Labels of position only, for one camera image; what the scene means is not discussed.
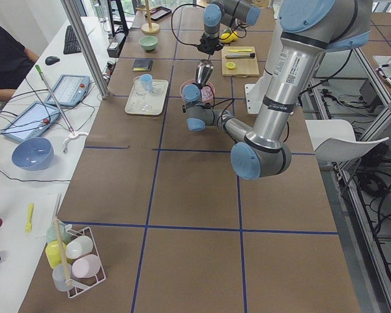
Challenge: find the lemon slice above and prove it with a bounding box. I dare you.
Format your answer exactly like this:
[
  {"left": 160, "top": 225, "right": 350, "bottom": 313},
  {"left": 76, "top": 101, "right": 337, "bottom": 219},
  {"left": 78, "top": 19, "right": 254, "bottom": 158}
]
[{"left": 225, "top": 61, "right": 237, "bottom": 70}]

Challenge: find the yellow cup in rack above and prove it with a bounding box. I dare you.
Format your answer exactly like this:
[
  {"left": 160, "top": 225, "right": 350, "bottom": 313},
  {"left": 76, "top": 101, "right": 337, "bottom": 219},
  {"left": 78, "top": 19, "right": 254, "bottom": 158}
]
[{"left": 45, "top": 240, "right": 62, "bottom": 269}]

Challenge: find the aluminium frame post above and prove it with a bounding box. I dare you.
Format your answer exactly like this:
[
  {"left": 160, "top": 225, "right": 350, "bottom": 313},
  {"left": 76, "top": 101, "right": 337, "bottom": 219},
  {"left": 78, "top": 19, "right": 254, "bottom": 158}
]
[{"left": 61, "top": 0, "right": 109, "bottom": 99}]

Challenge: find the pink cup in rack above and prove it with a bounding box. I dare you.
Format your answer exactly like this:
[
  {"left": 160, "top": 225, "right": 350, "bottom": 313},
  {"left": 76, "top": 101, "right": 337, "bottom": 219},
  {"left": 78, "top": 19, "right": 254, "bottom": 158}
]
[{"left": 72, "top": 254, "right": 101, "bottom": 278}]

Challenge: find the white chair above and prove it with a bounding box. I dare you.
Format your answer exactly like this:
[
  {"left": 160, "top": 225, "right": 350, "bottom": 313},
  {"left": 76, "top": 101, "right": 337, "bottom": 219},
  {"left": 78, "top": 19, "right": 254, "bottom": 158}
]
[{"left": 306, "top": 119, "right": 389, "bottom": 162}]

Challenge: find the black computer mouse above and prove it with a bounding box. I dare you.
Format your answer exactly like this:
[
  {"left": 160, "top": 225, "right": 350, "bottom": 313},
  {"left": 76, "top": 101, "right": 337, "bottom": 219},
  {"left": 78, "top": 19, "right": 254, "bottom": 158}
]
[{"left": 45, "top": 56, "right": 60, "bottom": 65}]

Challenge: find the white wire cup rack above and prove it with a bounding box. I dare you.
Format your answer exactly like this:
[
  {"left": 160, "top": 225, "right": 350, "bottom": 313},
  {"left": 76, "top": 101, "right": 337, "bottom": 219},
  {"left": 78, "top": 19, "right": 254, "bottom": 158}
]
[{"left": 50, "top": 193, "right": 108, "bottom": 300}]

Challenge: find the blue plastic cup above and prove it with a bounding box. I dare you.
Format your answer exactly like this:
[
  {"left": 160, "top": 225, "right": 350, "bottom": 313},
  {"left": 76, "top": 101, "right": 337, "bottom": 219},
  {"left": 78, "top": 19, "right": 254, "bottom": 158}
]
[{"left": 140, "top": 74, "right": 153, "bottom": 93}]

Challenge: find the teach pendant tablet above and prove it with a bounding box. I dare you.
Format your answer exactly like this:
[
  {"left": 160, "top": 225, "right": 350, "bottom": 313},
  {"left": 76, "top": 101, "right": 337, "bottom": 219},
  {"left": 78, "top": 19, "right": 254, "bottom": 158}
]
[
  {"left": 1, "top": 101, "right": 61, "bottom": 142},
  {"left": 52, "top": 74, "right": 91, "bottom": 108}
]

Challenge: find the yellow lemon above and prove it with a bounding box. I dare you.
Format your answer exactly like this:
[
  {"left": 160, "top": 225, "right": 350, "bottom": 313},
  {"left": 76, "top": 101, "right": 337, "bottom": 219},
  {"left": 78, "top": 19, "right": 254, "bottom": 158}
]
[{"left": 220, "top": 31, "right": 238, "bottom": 44}]

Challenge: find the clear wine glass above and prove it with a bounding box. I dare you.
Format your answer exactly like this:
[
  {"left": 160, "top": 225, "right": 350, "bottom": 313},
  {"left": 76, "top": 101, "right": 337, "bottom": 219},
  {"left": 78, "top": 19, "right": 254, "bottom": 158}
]
[{"left": 134, "top": 76, "right": 151, "bottom": 112}]

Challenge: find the black keyboard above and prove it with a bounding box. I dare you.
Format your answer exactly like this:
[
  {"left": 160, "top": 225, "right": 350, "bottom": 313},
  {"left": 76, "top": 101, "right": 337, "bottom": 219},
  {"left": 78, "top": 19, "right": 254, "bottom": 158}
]
[{"left": 63, "top": 25, "right": 81, "bottom": 55}]

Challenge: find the cream bear serving tray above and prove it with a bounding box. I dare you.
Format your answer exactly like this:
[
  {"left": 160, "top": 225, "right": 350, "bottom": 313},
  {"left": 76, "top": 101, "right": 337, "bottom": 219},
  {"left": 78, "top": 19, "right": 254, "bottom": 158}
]
[{"left": 124, "top": 80, "right": 169, "bottom": 116}]

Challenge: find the yellow plastic knife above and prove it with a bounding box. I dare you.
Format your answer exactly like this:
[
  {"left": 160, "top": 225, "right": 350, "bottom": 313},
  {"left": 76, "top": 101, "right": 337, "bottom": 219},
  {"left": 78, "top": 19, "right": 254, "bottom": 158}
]
[{"left": 228, "top": 49, "right": 253, "bottom": 53}]

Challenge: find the wooden cup stand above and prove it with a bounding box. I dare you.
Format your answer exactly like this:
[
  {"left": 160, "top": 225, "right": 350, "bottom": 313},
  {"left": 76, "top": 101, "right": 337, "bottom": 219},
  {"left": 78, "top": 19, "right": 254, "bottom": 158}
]
[{"left": 136, "top": 0, "right": 160, "bottom": 35}]

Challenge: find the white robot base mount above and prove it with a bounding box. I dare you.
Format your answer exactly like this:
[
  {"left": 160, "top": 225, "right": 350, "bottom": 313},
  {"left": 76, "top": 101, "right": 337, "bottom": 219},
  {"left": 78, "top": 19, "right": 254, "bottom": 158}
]
[{"left": 244, "top": 83, "right": 265, "bottom": 114}]

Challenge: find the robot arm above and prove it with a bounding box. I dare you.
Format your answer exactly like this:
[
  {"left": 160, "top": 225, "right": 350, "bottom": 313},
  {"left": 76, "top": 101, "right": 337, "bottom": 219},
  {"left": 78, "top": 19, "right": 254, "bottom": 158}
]
[
  {"left": 182, "top": 1, "right": 372, "bottom": 179},
  {"left": 197, "top": 0, "right": 261, "bottom": 55}
]

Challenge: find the wooden cutting board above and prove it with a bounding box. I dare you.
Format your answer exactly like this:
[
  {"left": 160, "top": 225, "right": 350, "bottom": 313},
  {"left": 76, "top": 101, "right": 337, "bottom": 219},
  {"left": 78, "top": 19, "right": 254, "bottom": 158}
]
[{"left": 221, "top": 46, "right": 259, "bottom": 77}]

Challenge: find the grey folded cloth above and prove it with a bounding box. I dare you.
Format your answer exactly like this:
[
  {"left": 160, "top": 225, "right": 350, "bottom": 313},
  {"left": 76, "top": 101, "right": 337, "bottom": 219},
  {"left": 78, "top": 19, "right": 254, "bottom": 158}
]
[{"left": 132, "top": 59, "right": 153, "bottom": 72}]

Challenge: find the stainless steel ice scoop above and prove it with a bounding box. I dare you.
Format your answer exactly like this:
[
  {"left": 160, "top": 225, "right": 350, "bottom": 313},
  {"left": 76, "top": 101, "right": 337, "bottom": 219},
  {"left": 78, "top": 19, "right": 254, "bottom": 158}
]
[{"left": 195, "top": 59, "right": 214, "bottom": 87}]

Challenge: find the teach pendant tablet near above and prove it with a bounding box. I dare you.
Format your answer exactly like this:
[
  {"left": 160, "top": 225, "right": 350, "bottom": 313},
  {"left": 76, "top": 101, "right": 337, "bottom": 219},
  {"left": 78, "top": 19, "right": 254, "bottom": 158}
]
[{"left": 1, "top": 101, "right": 61, "bottom": 142}]

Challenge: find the yellow plastic spoon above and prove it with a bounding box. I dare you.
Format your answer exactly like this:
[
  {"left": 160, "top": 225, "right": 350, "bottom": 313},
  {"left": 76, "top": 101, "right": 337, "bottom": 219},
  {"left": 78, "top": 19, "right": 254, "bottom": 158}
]
[{"left": 25, "top": 203, "right": 35, "bottom": 233}]

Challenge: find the blue bowl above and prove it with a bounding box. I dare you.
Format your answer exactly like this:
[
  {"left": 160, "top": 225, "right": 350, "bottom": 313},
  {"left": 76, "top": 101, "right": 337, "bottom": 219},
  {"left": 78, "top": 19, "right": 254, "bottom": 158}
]
[{"left": 12, "top": 137, "right": 54, "bottom": 171}]

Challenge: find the pile of clear ice cubes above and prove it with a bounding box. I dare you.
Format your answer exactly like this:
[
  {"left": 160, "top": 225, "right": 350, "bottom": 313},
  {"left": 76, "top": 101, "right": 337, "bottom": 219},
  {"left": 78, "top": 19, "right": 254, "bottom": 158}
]
[{"left": 201, "top": 85, "right": 214, "bottom": 102}]

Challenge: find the pink bowl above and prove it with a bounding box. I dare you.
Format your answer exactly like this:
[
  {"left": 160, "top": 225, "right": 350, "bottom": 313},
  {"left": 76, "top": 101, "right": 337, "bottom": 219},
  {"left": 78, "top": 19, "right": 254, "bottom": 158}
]
[{"left": 180, "top": 79, "right": 216, "bottom": 102}]

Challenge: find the steel muddler rod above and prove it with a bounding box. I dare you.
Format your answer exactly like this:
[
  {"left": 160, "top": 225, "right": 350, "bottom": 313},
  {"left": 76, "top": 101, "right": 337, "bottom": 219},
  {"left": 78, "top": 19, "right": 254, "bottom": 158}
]
[{"left": 225, "top": 53, "right": 255, "bottom": 59}]

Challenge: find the white cup in rack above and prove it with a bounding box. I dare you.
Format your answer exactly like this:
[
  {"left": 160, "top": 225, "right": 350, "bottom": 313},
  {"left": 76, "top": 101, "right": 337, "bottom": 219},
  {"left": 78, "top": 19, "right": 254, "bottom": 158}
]
[{"left": 65, "top": 235, "right": 94, "bottom": 260}]

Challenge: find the green bowl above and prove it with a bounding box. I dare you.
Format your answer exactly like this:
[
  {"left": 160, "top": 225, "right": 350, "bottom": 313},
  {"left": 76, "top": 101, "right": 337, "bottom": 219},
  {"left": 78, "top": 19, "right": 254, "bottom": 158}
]
[{"left": 139, "top": 35, "right": 158, "bottom": 52}]

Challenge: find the teach pendant tablet far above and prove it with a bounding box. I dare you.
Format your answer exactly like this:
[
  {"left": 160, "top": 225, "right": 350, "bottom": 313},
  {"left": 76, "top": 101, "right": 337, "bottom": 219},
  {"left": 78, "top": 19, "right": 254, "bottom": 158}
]
[{"left": 52, "top": 74, "right": 91, "bottom": 108}]

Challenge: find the dark tray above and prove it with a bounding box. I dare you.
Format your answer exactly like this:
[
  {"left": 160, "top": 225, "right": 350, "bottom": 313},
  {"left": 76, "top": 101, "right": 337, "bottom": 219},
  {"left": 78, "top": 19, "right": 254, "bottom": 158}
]
[{"left": 149, "top": 7, "right": 172, "bottom": 22}]

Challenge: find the person in black shirt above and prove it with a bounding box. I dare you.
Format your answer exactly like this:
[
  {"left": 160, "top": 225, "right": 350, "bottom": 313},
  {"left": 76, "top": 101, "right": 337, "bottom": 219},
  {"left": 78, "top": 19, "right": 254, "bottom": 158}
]
[{"left": 0, "top": 26, "right": 39, "bottom": 102}]

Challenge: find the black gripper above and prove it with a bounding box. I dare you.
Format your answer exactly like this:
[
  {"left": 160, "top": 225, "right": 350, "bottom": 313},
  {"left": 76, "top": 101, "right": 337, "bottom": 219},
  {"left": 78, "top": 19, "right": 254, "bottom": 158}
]
[{"left": 197, "top": 33, "right": 222, "bottom": 55}]

